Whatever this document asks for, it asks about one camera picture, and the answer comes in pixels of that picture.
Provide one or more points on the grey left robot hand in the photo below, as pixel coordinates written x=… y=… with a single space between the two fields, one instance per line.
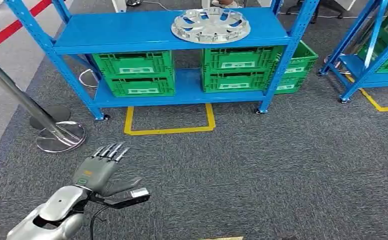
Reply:
x=96 y=174

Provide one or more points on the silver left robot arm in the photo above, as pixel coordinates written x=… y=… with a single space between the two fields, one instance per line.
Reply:
x=61 y=202

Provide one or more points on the chrome stanchion pole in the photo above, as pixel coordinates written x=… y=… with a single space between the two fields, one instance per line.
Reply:
x=21 y=96

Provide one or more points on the blue metal shelf rack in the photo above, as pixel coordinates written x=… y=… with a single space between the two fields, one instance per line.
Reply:
x=366 y=79
x=120 y=30

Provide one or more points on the red barrier belt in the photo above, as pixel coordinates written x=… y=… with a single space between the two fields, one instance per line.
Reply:
x=8 y=31

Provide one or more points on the white desk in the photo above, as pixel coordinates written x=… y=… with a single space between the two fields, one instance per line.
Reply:
x=119 y=5

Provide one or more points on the silver wheel hubcap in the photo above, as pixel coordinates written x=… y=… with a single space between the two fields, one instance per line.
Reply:
x=210 y=28

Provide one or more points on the chrome stanchion base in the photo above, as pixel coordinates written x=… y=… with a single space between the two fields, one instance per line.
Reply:
x=329 y=61

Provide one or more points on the black office chair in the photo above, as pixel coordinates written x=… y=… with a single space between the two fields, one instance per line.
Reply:
x=314 y=15

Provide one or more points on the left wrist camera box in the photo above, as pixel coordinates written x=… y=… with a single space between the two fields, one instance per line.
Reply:
x=139 y=193

